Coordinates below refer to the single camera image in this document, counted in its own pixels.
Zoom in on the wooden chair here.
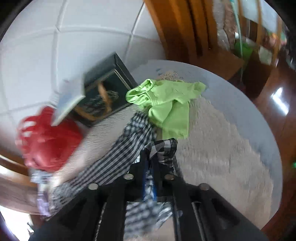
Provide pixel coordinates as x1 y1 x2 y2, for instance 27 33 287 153
145 0 244 80

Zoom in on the black white checkered garment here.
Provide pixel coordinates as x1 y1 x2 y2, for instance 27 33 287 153
30 111 179 240

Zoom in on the white lace tablecloth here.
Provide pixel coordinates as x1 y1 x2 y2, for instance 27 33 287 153
49 60 282 240

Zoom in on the dark green framed picture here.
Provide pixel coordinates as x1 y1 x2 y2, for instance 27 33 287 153
71 53 137 128

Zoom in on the light green garment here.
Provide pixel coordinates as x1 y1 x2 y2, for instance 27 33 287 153
125 79 206 139

